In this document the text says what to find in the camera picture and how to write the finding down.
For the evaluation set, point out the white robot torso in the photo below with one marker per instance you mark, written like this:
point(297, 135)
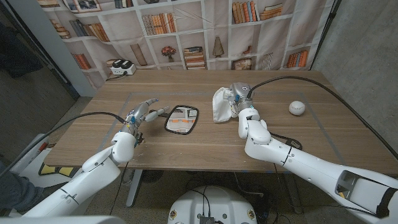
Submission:
point(214, 202)

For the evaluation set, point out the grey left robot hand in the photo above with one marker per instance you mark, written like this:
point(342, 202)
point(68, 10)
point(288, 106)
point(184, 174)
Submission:
point(138, 113)

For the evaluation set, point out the white table leg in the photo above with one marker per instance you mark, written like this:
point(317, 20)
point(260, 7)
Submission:
point(134, 189)
point(293, 196)

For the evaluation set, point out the black-framed hand mirror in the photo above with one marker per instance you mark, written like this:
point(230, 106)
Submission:
point(183, 124)

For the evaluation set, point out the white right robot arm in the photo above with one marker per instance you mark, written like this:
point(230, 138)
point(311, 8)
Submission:
point(311, 168)

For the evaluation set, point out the black backdrop stand pole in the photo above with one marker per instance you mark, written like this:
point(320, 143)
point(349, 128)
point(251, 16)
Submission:
point(325, 34)

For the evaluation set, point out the white cloth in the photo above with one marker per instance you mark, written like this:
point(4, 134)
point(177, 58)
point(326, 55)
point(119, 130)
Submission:
point(221, 105)

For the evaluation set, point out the person in blue jeans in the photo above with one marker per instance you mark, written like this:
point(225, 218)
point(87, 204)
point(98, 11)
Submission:
point(15, 193)

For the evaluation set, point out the white ball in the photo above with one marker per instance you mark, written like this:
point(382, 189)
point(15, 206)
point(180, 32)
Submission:
point(297, 108)

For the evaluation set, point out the white tube with red label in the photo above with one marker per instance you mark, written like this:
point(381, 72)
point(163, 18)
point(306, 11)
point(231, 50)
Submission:
point(29, 154)

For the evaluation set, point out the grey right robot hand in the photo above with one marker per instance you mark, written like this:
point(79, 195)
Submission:
point(242, 95)

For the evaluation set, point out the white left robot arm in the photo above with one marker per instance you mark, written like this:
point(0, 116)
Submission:
point(93, 174)

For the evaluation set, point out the printed bookshelf backdrop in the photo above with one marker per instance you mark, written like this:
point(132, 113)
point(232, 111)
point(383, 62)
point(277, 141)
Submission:
point(192, 31)

